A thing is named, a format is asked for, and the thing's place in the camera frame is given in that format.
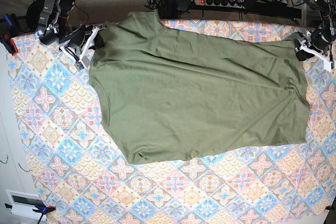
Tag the white power strip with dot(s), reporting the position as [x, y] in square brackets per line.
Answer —
[220, 3]

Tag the orange clamp bottom right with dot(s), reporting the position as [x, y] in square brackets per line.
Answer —
[330, 208]

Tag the blue clamp bottom left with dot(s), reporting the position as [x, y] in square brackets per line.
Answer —
[36, 212]

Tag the patterned tablecloth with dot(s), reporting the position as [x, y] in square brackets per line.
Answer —
[78, 169]

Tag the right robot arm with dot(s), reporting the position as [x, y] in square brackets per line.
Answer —
[49, 20]

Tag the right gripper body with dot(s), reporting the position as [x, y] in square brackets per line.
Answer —
[74, 40]

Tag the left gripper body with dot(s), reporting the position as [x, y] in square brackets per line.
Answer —
[320, 39]

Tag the green t-shirt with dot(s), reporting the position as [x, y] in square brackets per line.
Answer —
[168, 94]

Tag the black round stool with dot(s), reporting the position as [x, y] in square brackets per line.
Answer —
[36, 18]

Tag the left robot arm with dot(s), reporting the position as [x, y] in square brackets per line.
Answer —
[326, 9]

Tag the white wall outlet box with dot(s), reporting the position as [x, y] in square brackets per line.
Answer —
[23, 204]

